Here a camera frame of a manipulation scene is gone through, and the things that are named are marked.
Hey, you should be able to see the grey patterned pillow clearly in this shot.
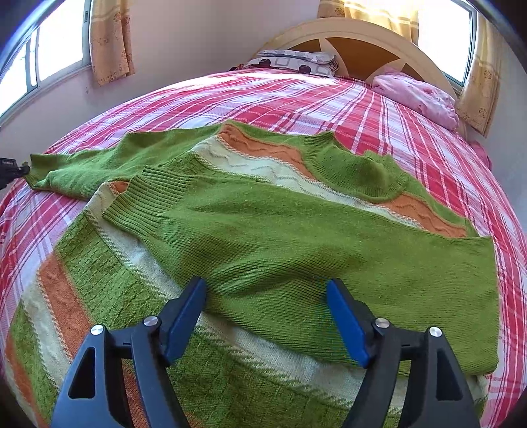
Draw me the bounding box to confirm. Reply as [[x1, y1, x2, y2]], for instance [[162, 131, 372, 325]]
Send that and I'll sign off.
[[244, 50, 339, 78]]

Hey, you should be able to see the red plaid bed sheet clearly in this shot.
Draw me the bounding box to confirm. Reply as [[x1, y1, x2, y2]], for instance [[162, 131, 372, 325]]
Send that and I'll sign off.
[[1, 69, 526, 427]]

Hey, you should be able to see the pink pillow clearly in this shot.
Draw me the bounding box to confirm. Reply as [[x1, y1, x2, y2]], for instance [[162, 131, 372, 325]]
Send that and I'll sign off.
[[372, 72, 459, 131]]

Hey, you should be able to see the yellow curtain left of headboard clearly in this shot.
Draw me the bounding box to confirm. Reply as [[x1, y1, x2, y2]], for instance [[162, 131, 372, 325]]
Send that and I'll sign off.
[[317, 0, 419, 44]]

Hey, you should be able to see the yellow curtain right of headboard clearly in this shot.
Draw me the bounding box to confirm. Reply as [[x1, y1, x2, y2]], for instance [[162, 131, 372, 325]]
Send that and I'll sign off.
[[457, 13, 504, 137]]

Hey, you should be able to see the yellow curtain of headboard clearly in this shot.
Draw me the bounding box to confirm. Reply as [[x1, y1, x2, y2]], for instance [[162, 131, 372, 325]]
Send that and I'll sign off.
[[317, 0, 419, 44], [457, 13, 504, 137]]

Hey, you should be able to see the left window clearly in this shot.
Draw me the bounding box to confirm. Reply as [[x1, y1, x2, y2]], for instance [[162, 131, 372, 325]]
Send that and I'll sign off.
[[1, 0, 91, 122]]

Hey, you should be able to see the green striped knit sweater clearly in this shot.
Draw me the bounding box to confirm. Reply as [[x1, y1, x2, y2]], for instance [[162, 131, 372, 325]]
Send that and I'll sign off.
[[1, 121, 498, 427]]

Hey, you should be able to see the window behind headboard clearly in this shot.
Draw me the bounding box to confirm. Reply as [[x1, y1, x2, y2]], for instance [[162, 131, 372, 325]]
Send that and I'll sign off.
[[417, 0, 477, 87]]

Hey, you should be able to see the yellow curtain at left window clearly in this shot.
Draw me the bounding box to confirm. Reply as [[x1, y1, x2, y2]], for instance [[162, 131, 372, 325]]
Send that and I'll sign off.
[[89, 0, 135, 87]]

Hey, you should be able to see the cream wooden headboard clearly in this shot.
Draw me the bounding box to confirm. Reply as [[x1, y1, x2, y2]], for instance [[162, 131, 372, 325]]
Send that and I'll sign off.
[[262, 18, 457, 98]]

